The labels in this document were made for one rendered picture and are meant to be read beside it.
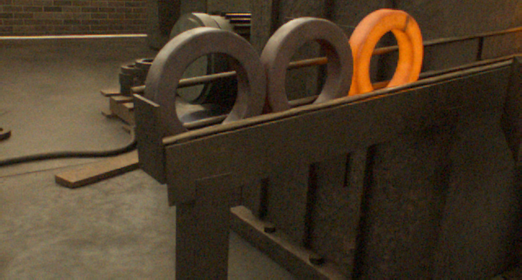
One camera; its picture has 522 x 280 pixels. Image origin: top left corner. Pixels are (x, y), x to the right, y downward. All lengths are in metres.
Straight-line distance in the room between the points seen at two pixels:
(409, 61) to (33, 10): 6.14
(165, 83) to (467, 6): 0.78
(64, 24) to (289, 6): 5.61
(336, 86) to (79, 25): 6.29
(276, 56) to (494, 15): 0.71
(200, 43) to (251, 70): 0.10
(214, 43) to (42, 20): 6.25
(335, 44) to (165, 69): 0.30
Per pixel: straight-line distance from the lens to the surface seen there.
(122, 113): 3.10
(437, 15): 1.21
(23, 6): 6.87
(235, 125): 0.74
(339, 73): 0.89
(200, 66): 2.14
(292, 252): 1.59
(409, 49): 1.02
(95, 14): 7.11
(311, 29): 0.82
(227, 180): 0.75
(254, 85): 0.77
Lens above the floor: 0.83
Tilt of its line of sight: 17 degrees down
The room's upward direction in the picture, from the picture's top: 3 degrees clockwise
